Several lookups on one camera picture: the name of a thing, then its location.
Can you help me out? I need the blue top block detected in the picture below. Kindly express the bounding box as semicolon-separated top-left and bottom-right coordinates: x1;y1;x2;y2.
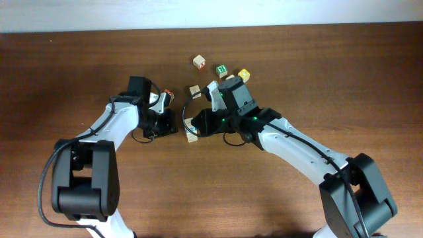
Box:
185;127;198;136

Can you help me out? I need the yellow letter block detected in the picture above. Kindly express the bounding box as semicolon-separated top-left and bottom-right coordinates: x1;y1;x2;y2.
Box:
237;69;250;83

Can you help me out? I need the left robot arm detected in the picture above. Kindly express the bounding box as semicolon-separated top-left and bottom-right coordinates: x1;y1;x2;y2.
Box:
46;76;178;237

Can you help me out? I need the wooden block red side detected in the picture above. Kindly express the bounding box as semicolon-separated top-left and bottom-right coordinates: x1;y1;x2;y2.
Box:
225;74;235;80

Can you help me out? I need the red letter A block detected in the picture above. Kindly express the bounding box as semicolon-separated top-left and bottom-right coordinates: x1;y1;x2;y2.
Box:
165;89;174;104

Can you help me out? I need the wooden block green side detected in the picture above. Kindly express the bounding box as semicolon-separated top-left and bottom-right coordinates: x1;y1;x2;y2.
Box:
184;118;193;130

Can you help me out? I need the wooden letter J block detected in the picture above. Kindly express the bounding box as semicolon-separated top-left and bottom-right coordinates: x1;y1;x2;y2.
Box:
189;85;202;99

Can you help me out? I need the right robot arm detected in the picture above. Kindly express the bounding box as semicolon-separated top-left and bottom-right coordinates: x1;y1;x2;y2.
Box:
186;77;398;238

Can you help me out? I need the wooden block blue side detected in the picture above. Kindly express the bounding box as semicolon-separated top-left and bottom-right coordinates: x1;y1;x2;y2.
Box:
186;133;198;143

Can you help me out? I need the green letter R block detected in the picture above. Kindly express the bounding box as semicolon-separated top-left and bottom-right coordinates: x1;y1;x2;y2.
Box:
216;64;228;79

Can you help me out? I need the top plain wooden block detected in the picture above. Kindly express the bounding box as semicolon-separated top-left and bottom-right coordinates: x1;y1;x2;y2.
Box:
192;54;206;69

